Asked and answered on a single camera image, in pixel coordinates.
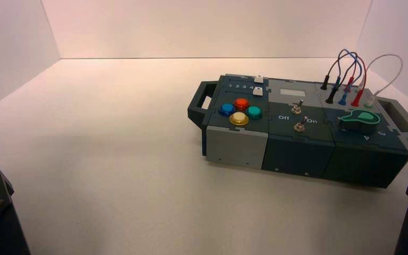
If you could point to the metal toggle switch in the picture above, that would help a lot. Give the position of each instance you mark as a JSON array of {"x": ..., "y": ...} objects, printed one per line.
[
  {"x": 297, "y": 107},
  {"x": 300, "y": 126}
]

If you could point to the dark teal gray control box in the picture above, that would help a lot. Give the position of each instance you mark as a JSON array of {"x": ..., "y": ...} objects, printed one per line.
[{"x": 295, "y": 151}]

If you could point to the green rotary knob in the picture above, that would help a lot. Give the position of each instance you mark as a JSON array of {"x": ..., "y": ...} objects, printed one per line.
[{"x": 360, "y": 120}]

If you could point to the green push button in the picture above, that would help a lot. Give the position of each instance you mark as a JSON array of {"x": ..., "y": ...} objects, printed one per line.
[{"x": 253, "y": 112}]

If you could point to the red push button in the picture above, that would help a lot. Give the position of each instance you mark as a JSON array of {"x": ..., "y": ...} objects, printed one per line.
[{"x": 241, "y": 104}]

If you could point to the yellow push button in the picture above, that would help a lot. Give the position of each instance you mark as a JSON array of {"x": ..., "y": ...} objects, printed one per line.
[{"x": 239, "y": 119}]

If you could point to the white slider knob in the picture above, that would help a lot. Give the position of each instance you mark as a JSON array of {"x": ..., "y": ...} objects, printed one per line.
[
  {"x": 257, "y": 92},
  {"x": 259, "y": 79}
]

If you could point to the blue push button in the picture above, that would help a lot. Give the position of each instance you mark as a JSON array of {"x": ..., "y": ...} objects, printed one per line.
[{"x": 227, "y": 109}]

